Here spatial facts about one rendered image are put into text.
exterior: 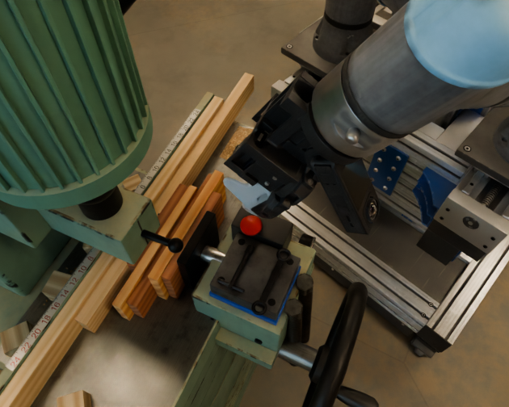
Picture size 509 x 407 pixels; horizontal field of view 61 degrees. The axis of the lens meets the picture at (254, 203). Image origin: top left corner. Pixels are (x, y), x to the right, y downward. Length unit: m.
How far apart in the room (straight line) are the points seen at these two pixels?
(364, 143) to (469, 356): 1.45
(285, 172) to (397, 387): 1.29
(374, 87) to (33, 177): 0.27
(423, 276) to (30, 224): 1.22
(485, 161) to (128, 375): 0.79
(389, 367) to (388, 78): 1.40
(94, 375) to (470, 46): 0.59
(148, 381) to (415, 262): 1.09
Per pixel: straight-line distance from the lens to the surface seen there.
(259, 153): 0.39
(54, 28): 0.32
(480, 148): 1.05
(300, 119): 0.37
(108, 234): 0.56
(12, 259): 0.80
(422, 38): 0.28
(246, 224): 0.59
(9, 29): 0.31
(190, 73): 2.37
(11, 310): 0.88
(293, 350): 0.73
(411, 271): 1.54
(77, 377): 0.69
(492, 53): 0.28
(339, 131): 0.34
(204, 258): 0.64
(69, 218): 0.59
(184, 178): 0.74
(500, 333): 1.81
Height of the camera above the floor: 1.53
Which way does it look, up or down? 57 degrees down
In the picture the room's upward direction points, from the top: straight up
